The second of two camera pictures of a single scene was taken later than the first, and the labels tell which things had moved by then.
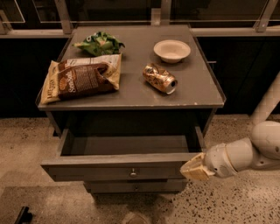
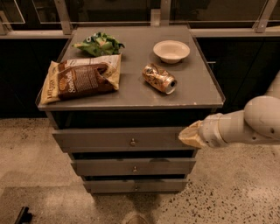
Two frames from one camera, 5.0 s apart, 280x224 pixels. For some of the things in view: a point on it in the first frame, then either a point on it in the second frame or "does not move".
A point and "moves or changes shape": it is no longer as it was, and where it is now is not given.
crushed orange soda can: x=159 y=78 does not move
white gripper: x=216 y=159 -> x=210 y=131
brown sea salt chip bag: x=81 y=75 does not move
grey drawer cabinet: x=130 y=103 does not move
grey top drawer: x=122 y=157 moves or changes shape
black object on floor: x=24 y=216 does not move
